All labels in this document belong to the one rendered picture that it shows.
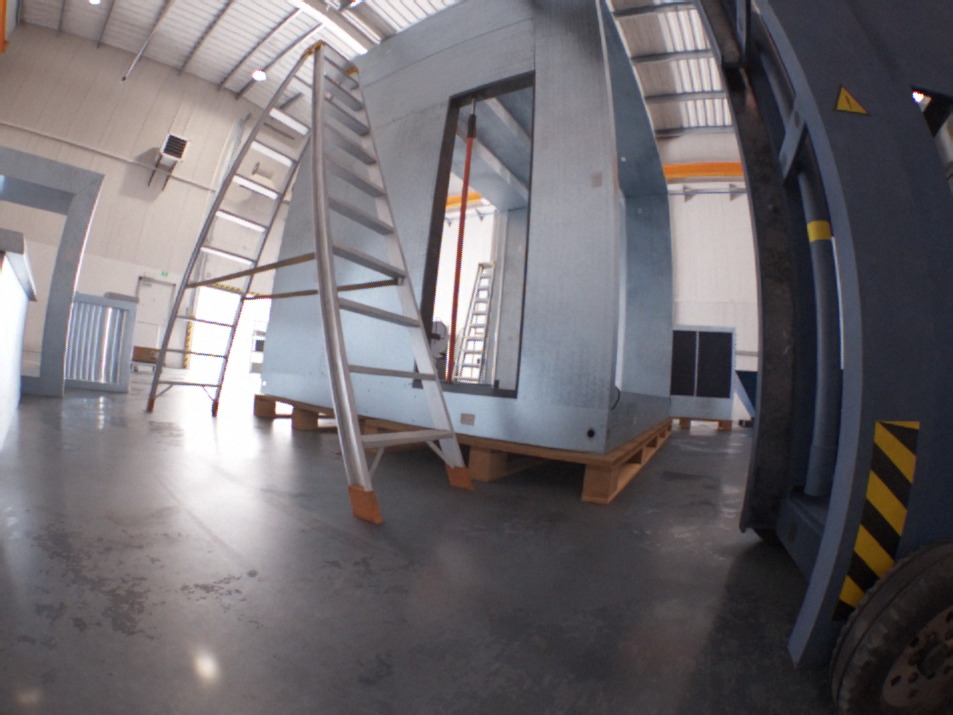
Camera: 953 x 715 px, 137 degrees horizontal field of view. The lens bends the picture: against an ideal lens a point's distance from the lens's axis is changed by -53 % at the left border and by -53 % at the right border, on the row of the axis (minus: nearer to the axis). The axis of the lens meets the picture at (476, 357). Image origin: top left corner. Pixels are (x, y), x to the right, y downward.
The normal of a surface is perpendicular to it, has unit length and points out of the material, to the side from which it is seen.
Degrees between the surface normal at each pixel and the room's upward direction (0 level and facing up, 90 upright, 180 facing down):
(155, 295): 90
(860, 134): 90
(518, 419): 90
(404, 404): 90
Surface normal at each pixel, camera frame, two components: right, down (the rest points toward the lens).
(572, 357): -0.52, -0.11
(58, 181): 0.85, 0.04
